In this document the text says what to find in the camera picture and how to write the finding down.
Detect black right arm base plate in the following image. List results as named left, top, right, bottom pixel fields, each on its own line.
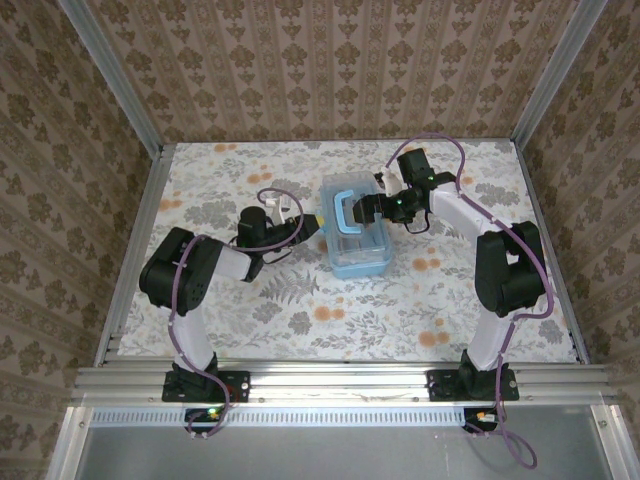
left=427, top=367, right=521, bottom=402

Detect aluminium corner post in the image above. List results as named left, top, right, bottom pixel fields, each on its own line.
left=510, top=0, right=614, bottom=149
left=56, top=0, right=166, bottom=154

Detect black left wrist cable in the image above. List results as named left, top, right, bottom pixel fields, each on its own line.
left=257, top=244, right=296, bottom=265

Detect blue toolbox with clear lid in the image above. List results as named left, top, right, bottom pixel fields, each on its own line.
left=319, top=172, right=394, bottom=281

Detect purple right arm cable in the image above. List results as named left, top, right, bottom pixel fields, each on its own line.
left=387, top=132, right=555, bottom=471

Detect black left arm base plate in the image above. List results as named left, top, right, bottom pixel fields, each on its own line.
left=162, top=369, right=251, bottom=404

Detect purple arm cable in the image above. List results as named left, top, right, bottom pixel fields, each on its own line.
left=168, top=187, right=305, bottom=441
left=387, top=132, right=555, bottom=471

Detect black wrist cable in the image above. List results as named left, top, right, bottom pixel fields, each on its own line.
left=257, top=244, right=296, bottom=265
left=402, top=209, right=432, bottom=234

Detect aluminium left corner post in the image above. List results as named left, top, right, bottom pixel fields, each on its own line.
left=56, top=0, right=166, bottom=154

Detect floral patterned table cover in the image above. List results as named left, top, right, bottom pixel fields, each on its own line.
left=119, top=141, right=581, bottom=362

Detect aluminium table rail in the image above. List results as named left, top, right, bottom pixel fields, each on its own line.
left=514, top=144, right=591, bottom=364
left=94, top=144, right=176, bottom=369
left=162, top=138, right=519, bottom=146

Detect aluminium right table rail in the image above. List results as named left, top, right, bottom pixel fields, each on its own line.
left=514, top=144, right=591, bottom=364

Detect aluminium back table rail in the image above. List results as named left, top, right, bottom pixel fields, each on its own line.
left=162, top=138, right=519, bottom=146

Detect left controller board green light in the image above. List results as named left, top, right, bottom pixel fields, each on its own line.
left=184, top=407, right=226, bottom=434

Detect right controller board orange plug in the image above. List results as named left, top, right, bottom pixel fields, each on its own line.
left=462, top=407, right=503, bottom=434

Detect aluminium left table rail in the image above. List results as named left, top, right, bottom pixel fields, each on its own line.
left=94, top=144, right=176, bottom=369

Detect slotted grey cable duct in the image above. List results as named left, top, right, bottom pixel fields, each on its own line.
left=89, top=409, right=469, bottom=427

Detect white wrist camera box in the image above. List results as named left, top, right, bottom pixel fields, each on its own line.
left=264, top=197, right=291, bottom=224
left=374, top=169, right=402, bottom=194

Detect aluminium right corner post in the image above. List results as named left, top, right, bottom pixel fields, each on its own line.
left=510, top=0, right=614, bottom=149

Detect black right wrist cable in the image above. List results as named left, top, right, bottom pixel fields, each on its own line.
left=402, top=209, right=432, bottom=234

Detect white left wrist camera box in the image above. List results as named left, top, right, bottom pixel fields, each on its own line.
left=264, top=197, right=291, bottom=224

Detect aluminium front beam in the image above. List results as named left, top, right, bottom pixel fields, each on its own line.
left=69, top=363, right=619, bottom=407

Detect grey metal bottom panel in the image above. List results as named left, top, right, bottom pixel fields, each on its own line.
left=47, top=403, right=640, bottom=480

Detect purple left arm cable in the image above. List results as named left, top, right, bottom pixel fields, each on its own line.
left=168, top=187, right=305, bottom=441

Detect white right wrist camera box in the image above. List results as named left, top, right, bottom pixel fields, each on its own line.
left=374, top=169, right=402, bottom=194

